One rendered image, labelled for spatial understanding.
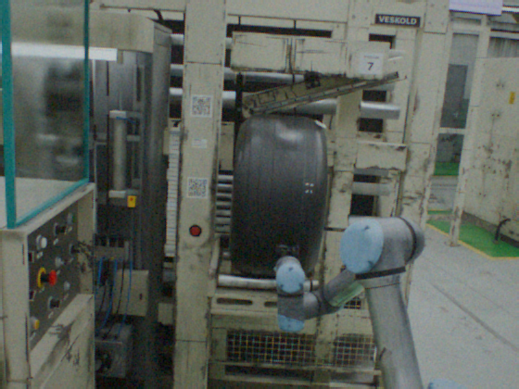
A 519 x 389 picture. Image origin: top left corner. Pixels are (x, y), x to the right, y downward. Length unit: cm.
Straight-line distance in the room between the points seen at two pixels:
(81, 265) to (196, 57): 79
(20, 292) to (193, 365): 105
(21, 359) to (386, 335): 83
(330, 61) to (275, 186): 65
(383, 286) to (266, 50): 121
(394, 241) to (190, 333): 112
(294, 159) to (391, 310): 72
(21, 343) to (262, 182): 86
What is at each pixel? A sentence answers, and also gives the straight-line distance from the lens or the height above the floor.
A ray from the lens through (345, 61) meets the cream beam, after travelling 225.
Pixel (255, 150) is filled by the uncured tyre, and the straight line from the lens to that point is 185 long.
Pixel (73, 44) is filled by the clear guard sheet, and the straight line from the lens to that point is 167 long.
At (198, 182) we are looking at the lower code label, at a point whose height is 124.
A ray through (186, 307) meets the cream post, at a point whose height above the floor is 76.
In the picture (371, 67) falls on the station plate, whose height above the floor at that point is 169.
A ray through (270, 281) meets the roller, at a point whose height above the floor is 91.
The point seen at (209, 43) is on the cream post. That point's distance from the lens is 198.
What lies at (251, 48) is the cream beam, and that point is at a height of 172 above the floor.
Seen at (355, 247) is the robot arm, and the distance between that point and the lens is 129.
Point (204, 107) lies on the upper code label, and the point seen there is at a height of 150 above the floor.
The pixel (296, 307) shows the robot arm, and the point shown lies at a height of 101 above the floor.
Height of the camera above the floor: 164
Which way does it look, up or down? 13 degrees down
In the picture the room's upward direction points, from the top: 4 degrees clockwise
